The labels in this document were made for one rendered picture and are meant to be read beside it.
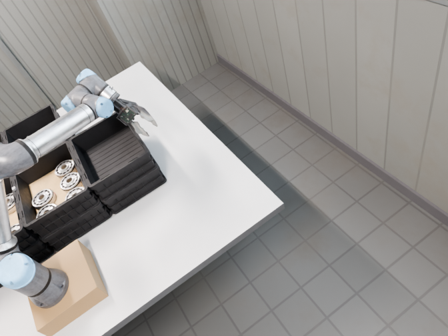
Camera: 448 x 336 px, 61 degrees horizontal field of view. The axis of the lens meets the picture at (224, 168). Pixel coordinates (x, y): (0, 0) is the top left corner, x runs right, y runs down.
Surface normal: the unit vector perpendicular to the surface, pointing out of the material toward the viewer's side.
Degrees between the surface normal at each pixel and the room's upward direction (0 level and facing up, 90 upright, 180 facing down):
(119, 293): 0
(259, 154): 0
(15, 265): 10
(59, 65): 90
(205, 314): 0
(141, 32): 90
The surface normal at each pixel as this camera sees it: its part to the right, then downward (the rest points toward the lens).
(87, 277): -0.27, -0.57
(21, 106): 0.52, 0.55
